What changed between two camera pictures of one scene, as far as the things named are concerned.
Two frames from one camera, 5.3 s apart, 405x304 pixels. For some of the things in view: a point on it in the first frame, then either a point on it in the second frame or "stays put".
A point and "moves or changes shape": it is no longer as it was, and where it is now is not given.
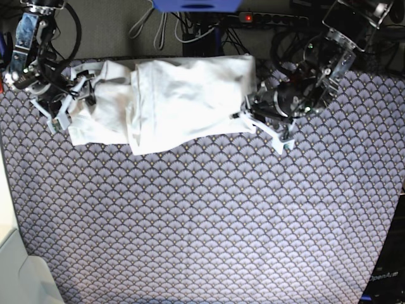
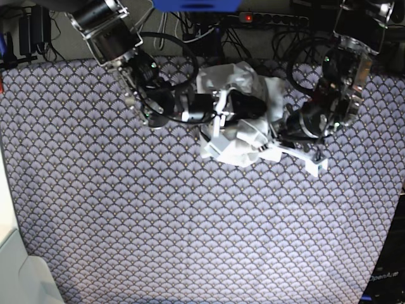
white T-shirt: [155, 103] moves or changes shape
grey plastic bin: [24, 278] stays put
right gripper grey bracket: [271, 132] -> [274, 152]
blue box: [198, 6] stays put
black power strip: [249, 18] stays put
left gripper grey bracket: [61, 121] -> [242, 106]
